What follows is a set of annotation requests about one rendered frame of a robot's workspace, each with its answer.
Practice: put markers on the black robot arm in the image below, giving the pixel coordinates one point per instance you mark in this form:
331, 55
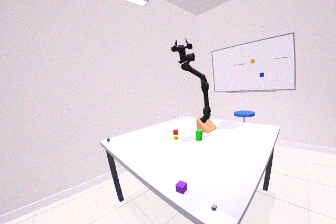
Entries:
204, 84

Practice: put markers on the purple cube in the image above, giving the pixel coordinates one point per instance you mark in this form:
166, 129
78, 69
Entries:
181, 187

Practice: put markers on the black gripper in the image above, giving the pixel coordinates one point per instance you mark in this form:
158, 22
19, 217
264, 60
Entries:
189, 46

